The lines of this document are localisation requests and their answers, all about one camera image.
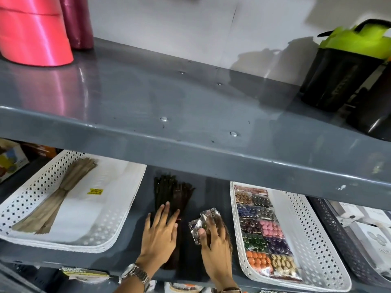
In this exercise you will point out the person's left hand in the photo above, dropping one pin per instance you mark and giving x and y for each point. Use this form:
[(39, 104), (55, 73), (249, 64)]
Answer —
[(160, 244)]

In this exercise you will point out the person's right hand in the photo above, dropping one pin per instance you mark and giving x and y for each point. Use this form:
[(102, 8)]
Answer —
[(218, 259)]

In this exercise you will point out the person's left little finger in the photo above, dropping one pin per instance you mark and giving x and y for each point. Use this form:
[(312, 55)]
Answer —
[(148, 224)]

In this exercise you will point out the person's left middle finger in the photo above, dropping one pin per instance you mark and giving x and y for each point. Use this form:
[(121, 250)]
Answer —
[(166, 215)]

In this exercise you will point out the person's right thumb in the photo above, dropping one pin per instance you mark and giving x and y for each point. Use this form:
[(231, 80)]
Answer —
[(202, 236)]

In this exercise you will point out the clear plastic packet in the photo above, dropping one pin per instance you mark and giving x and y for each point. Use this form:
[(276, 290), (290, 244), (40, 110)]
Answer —
[(200, 222)]

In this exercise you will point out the person's left forearm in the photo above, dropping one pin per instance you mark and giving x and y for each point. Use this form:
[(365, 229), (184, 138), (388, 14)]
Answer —
[(128, 288)]

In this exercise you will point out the silver wristwatch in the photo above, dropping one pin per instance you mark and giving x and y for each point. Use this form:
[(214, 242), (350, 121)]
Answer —
[(136, 276)]

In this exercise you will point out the white labelled packet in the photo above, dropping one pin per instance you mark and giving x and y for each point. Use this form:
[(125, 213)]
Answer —
[(183, 287), (84, 272)]

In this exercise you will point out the clear plastic zipper bag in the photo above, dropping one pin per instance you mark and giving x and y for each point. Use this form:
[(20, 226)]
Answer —
[(91, 207)]

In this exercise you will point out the packet of coloured buttons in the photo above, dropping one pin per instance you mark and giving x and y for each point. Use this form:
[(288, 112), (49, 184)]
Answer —
[(262, 228)]

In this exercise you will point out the yellow price sticker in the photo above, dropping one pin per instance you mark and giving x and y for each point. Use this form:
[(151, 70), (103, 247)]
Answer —
[(95, 191)]

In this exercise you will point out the white perforated tray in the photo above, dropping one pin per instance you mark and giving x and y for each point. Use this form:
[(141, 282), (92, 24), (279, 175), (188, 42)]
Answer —
[(311, 228), (27, 192)]

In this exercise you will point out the grey metal shelf rack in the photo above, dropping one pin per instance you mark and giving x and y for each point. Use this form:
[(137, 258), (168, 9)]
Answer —
[(171, 97)]

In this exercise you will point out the dark grey perforated basket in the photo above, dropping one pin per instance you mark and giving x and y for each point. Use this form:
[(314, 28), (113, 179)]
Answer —
[(333, 234)]

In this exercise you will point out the orange cardboard box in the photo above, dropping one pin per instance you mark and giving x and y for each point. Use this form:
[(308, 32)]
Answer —
[(39, 149)]

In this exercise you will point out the colourful cardboard box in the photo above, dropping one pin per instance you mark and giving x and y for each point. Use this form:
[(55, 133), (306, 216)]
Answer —
[(10, 161)]

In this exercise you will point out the white boxes in basket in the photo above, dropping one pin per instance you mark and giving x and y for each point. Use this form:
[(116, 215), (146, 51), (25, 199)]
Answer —
[(366, 228)]

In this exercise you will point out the black shaker bottle green lid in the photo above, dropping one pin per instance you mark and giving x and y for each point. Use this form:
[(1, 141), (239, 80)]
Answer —
[(333, 70)]

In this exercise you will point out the maroon ribbon roll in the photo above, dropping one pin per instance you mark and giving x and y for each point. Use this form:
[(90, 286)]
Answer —
[(78, 21)]

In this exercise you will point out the large pink ribbon roll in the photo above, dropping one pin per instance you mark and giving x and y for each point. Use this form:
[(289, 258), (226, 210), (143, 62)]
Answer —
[(33, 33)]

